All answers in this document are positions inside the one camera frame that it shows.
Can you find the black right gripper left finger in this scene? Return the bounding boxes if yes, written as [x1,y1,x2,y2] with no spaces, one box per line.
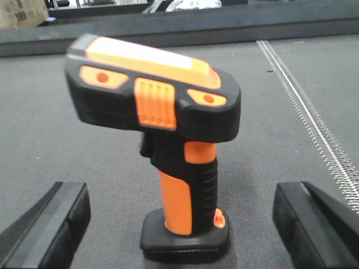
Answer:
[1,182,91,268]

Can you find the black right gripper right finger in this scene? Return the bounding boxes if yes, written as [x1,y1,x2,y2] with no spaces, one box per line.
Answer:
[273,182,358,268]

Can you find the orange black barcode scanner gun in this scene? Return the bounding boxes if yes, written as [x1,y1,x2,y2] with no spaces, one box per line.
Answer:
[65,34,241,263]

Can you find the large stacked cardboard boxes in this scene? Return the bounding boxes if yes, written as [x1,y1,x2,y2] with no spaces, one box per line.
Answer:
[1,0,49,30]

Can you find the dark raised table edge rail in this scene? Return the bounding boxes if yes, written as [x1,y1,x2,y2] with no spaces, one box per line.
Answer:
[1,1,358,57]

